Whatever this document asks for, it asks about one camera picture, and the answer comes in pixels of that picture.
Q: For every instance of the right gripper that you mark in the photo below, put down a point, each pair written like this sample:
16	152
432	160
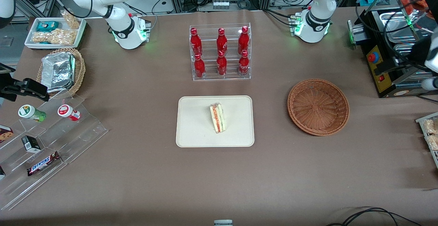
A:
7	86

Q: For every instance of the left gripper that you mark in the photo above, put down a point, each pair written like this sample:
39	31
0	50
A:
420	51

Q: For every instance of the triangle sandwich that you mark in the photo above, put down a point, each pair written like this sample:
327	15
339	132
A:
218	118

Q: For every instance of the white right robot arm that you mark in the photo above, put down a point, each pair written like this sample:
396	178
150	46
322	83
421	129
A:
119	24

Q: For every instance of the light wicker basket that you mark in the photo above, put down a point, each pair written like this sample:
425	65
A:
79	68

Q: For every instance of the tray with snack packs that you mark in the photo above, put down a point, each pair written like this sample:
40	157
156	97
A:
421	119

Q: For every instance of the white rectangular snack tray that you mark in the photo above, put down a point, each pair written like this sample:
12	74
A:
30	31

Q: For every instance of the brown wicker basket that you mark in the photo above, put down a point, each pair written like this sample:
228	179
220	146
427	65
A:
318	108

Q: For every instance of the cream plastic tray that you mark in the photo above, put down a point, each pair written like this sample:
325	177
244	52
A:
195	123

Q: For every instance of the stainless steel pan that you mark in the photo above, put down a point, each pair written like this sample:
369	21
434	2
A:
403	50
400	22

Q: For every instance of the black food warmer cabinet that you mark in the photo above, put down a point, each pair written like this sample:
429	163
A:
385	86

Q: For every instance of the green lid cup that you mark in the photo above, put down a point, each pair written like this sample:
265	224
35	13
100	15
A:
30	112

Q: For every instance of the silver foil packet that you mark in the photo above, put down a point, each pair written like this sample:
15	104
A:
57	70

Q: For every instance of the red lid cup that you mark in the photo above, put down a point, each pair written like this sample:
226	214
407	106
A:
67	111

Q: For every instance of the silver metal cylinder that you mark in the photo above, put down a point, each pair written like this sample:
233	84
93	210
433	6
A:
356	34

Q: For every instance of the small black box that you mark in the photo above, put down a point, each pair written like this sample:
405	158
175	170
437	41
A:
31	144

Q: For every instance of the brown cookie box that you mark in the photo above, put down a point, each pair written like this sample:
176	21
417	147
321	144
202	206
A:
5	133

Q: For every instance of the large clear nut bag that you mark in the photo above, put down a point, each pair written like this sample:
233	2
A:
54	37

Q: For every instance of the clear acrylic stepped stand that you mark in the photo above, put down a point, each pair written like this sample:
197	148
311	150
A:
78	137

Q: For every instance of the orange fried food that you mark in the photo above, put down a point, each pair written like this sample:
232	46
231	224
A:
409	3

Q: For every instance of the teal snack packet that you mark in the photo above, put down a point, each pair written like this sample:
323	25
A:
47	26

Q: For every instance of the clear bag of puffs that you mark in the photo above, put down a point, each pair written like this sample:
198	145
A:
433	142
430	126

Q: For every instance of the snickers chocolate bar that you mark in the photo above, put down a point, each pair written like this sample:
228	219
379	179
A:
43	163

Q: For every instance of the small clear nut bag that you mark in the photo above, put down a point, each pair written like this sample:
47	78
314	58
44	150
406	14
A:
72	20

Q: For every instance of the red cola bottle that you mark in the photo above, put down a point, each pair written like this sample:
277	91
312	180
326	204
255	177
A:
221	65
199	68
221	43
243	64
195	43
243	41

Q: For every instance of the clear acrylic bottle rack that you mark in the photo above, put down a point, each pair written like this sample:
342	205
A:
232	77

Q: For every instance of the white power strip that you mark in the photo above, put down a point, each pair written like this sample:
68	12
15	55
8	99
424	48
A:
220	4

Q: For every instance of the small grey device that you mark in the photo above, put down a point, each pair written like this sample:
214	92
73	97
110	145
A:
223	223

